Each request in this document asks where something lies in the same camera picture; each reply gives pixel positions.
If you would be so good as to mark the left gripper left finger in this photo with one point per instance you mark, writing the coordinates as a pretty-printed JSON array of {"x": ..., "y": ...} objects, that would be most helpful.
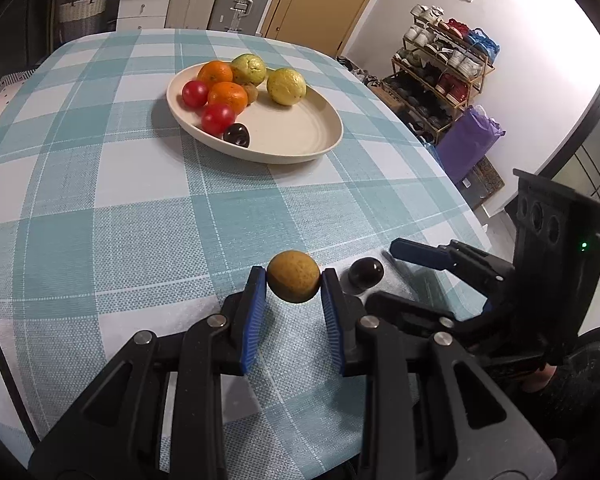
[{"x": 155, "y": 410}]

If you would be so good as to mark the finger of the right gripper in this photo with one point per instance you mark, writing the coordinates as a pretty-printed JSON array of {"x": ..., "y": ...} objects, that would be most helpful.
[
  {"x": 417, "y": 324},
  {"x": 445, "y": 257}
]

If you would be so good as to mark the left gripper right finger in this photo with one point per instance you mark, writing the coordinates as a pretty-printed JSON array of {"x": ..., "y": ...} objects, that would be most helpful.
[{"x": 431, "y": 411}]

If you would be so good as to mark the dark purple plum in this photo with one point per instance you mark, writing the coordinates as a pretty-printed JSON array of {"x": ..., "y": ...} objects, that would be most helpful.
[
  {"x": 237, "y": 134},
  {"x": 365, "y": 273}
]

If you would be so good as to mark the brown round longan fruit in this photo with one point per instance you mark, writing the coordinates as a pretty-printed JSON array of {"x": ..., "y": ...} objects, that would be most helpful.
[{"x": 293, "y": 276}]

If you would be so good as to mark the yellow-green guava fruit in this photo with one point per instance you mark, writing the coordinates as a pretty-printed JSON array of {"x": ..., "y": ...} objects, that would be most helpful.
[{"x": 286, "y": 86}]

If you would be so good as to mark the red tomato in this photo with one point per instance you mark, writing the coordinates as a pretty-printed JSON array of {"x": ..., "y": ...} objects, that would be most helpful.
[
  {"x": 216, "y": 119},
  {"x": 195, "y": 94}
]

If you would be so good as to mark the small brown kiwi fruit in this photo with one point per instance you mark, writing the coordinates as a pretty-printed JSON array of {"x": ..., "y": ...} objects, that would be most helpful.
[{"x": 251, "y": 92}]

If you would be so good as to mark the orange tangerine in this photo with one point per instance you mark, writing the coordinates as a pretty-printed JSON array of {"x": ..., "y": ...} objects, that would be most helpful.
[
  {"x": 214, "y": 72},
  {"x": 232, "y": 95}
]

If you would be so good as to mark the person's right hand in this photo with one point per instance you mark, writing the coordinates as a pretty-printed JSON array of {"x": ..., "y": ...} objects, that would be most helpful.
[{"x": 549, "y": 376}]

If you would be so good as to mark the purple bag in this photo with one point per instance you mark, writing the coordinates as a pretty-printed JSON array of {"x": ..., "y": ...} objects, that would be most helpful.
[{"x": 467, "y": 141}]

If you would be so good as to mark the teal plaid tablecloth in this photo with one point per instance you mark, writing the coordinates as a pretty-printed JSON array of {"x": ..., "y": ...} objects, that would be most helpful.
[{"x": 114, "y": 220}]

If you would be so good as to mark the metal shoe rack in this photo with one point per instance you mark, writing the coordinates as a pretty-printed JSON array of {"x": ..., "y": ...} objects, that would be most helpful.
[{"x": 439, "y": 71}]

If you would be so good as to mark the cream round plate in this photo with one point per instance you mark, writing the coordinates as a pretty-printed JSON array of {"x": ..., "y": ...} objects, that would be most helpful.
[{"x": 278, "y": 135}]

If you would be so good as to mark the yellow wooden door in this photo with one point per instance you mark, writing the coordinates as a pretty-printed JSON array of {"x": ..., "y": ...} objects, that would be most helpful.
[{"x": 322, "y": 25}]

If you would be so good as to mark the woven laundry basket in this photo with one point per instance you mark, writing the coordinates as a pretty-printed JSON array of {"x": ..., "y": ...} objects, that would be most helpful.
[{"x": 80, "y": 18}]

